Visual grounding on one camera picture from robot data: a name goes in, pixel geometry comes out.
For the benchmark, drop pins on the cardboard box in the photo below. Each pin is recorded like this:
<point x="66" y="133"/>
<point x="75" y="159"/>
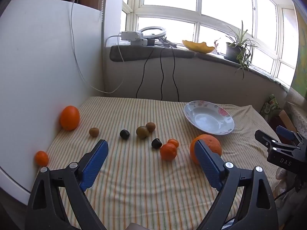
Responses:
<point x="286" y="120"/>

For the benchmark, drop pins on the white cabinet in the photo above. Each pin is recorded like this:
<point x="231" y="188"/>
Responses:
<point x="36" y="64"/>

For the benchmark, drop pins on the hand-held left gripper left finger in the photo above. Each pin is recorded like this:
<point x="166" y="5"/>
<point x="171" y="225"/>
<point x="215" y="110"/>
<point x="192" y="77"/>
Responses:
<point x="94" y="165"/>

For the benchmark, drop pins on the yellow bowl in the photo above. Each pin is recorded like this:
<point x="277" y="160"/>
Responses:
<point x="197" y="47"/>

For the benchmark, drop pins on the potted spider plant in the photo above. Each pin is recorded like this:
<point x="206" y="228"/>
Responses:
<point x="232" y="51"/>

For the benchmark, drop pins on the oval orange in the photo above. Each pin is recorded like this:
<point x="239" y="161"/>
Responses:
<point x="69" y="117"/>

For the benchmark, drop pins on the white window frame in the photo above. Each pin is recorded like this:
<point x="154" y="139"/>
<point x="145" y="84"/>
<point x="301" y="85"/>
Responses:
<point x="197" y="16"/>

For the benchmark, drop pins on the white power strip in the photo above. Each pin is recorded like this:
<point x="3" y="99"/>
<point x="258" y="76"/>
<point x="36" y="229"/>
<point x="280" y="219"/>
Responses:
<point x="130" y="36"/>

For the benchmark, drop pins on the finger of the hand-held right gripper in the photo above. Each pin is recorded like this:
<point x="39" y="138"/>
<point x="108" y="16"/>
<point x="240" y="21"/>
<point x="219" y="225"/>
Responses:
<point x="285" y="132"/>
<point x="263" y="136"/>

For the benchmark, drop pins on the green bag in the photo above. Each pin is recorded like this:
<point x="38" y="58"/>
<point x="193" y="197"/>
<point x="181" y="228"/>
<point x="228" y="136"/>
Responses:
<point x="271" y="106"/>

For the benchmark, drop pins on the dark plum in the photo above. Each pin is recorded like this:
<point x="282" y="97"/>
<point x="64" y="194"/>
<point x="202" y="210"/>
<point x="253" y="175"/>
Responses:
<point x="124" y="134"/>
<point x="156" y="143"/>

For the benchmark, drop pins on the green kiwi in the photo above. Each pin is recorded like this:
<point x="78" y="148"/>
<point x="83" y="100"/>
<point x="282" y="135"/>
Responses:
<point x="142" y="132"/>

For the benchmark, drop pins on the grey windowsill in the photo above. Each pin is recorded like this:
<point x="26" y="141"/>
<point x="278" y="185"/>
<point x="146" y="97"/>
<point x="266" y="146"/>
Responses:
<point x="134" y="52"/>

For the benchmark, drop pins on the brown kiwi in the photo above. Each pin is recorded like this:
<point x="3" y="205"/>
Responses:
<point x="94" y="131"/>
<point x="151" y="126"/>

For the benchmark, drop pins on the striped blanket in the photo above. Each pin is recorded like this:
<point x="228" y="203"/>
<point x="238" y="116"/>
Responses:
<point x="144" y="184"/>

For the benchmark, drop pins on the medium mandarin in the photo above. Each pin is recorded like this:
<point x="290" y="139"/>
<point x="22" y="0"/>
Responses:
<point x="168" y="152"/>

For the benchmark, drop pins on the small mandarin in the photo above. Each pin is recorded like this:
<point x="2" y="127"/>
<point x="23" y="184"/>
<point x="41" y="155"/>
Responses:
<point x="173" y="142"/>
<point x="41" y="158"/>

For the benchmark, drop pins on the white floral plate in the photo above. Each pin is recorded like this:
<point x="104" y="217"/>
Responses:
<point x="208" y="117"/>

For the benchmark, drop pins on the large round orange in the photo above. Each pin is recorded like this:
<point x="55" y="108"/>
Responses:
<point x="212" y="145"/>

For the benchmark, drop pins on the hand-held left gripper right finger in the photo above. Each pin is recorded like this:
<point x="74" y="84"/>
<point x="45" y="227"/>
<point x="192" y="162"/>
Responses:
<point x="208" y="165"/>

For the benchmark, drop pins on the black power adapter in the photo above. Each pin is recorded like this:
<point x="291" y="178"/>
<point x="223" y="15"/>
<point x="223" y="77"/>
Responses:
<point x="150" y="42"/>

